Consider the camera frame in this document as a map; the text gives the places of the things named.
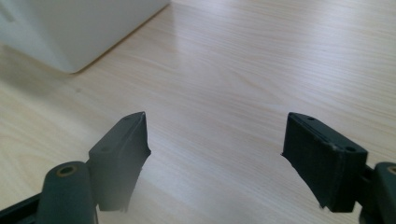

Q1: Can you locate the white plastic box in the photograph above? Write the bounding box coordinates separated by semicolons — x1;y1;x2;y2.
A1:
0;0;171;75

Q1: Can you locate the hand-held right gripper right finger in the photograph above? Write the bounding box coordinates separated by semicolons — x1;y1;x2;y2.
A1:
280;112;369;214

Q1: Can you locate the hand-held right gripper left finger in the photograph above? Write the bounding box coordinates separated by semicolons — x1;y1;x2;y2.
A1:
88;111;152;213

